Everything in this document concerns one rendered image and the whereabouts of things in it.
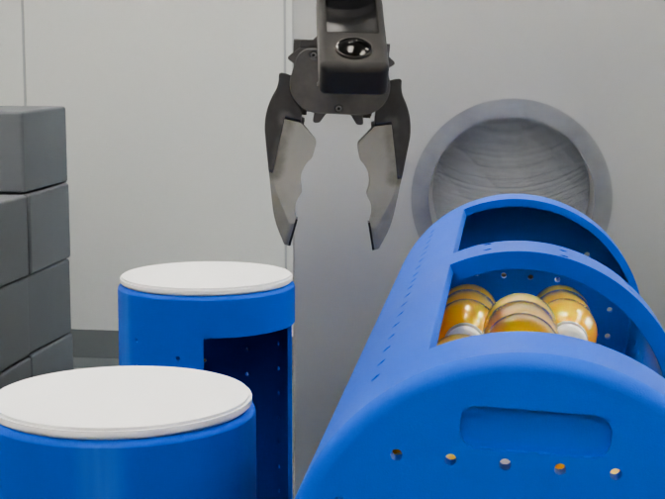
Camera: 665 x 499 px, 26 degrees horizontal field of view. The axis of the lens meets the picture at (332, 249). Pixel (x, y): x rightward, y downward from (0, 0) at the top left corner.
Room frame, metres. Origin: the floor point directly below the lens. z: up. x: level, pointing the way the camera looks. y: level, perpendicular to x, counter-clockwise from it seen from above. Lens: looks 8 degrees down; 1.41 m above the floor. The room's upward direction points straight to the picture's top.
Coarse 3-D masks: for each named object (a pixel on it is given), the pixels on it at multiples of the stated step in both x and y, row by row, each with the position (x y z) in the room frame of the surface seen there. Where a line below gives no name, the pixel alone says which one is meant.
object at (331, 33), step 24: (336, 0) 1.03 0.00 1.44; (360, 0) 1.03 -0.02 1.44; (336, 24) 1.00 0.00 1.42; (360, 24) 1.00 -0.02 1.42; (384, 24) 1.01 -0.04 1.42; (336, 48) 0.97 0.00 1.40; (360, 48) 0.96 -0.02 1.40; (384, 48) 0.98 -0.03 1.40; (336, 72) 0.96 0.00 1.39; (360, 72) 0.96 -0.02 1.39; (384, 72) 0.96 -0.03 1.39
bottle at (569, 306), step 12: (552, 288) 1.61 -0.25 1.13; (564, 288) 1.61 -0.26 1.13; (552, 300) 1.54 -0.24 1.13; (564, 300) 1.52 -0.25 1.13; (576, 300) 1.54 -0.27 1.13; (564, 312) 1.49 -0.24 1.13; (576, 312) 1.49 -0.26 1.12; (588, 312) 1.51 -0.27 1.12; (564, 324) 1.47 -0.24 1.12; (576, 324) 1.47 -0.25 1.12; (588, 324) 1.49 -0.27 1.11; (588, 336) 1.48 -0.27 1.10
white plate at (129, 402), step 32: (32, 384) 1.54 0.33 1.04; (64, 384) 1.54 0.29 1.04; (96, 384) 1.54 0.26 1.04; (128, 384) 1.54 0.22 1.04; (160, 384) 1.54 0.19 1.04; (192, 384) 1.54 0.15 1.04; (224, 384) 1.54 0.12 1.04; (0, 416) 1.41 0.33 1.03; (32, 416) 1.40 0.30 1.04; (64, 416) 1.40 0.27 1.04; (96, 416) 1.40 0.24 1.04; (128, 416) 1.40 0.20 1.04; (160, 416) 1.40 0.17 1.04; (192, 416) 1.40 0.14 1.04; (224, 416) 1.42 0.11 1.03
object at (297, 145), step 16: (288, 128) 1.04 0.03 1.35; (304, 128) 1.04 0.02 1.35; (288, 144) 1.04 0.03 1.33; (304, 144) 1.04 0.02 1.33; (288, 160) 1.04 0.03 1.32; (304, 160) 1.04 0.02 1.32; (272, 176) 1.04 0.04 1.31; (288, 176) 1.04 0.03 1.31; (272, 192) 1.04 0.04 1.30; (288, 192) 1.04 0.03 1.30; (288, 208) 1.04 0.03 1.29; (288, 224) 1.04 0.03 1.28; (288, 240) 1.05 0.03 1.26
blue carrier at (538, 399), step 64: (448, 256) 1.25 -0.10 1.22; (512, 256) 1.19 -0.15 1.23; (576, 256) 1.21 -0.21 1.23; (384, 320) 1.15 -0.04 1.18; (640, 320) 1.18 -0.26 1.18; (384, 384) 0.83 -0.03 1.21; (448, 384) 0.80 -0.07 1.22; (512, 384) 0.79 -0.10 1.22; (576, 384) 0.79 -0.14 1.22; (640, 384) 0.79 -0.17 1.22; (320, 448) 0.84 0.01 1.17; (384, 448) 0.80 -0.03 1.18; (448, 448) 0.80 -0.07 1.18; (512, 448) 0.79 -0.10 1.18; (576, 448) 0.79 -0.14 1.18; (640, 448) 0.78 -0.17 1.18
